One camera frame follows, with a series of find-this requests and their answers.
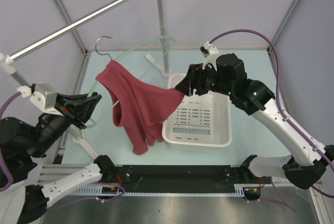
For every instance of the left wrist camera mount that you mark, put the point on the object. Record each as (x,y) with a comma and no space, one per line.
(43,97)

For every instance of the mint green plastic hanger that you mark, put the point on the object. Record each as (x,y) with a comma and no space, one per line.
(127,52)

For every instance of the red tank top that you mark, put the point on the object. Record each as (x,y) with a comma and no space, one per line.
(140,108)

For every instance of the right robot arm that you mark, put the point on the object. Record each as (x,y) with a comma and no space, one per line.
(226,75)

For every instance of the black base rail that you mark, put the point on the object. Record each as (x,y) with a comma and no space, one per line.
(181,179)

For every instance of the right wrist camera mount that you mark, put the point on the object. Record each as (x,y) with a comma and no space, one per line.
(210,54)

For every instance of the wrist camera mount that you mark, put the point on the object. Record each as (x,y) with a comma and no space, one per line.
(210,54)
(43,97)

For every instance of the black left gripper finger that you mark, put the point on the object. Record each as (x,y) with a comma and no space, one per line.
(84,111)
(62,99)

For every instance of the metal clothes rack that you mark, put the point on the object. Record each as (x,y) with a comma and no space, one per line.
(7,61)

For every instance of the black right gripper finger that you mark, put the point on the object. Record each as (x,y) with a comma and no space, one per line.
(186,85)
(201,91)

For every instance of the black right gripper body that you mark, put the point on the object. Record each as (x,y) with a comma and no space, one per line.
(207,78)

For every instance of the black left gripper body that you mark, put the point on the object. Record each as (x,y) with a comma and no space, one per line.
(62,106)

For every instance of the white plastic basket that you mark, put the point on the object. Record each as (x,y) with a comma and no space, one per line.
(200,123)

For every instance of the white slotted cable duct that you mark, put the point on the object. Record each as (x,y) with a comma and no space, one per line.
(97,191)

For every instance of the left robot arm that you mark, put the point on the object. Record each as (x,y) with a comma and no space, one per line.
(21,142)

